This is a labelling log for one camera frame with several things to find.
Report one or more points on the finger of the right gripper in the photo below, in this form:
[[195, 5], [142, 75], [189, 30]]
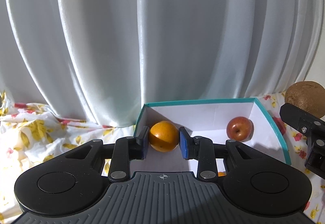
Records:
[[307, 124]]

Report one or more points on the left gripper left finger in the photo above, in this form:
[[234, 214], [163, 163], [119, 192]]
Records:
[[125, 150]]

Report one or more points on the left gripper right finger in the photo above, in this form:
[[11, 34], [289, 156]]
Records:
[[200, 149]]

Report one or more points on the brown kiwi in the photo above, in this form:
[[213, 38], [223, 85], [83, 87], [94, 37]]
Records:
[[308, 96]]

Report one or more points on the hidden small orange fruit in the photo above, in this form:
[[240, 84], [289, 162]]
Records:
[[220, 174]]

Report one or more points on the small yellow-orange fruit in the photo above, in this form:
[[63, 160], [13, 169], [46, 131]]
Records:
[[163, 137]]

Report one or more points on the red apple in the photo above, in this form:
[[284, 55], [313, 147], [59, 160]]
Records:
[[240, 129]]

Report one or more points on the teal cardboard box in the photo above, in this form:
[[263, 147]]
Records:
[[208, 118]]

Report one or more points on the floral bed sheet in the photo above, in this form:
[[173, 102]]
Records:
[[32, 134]]

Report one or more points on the white curtain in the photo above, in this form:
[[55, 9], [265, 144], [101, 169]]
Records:
[[102, 60]]

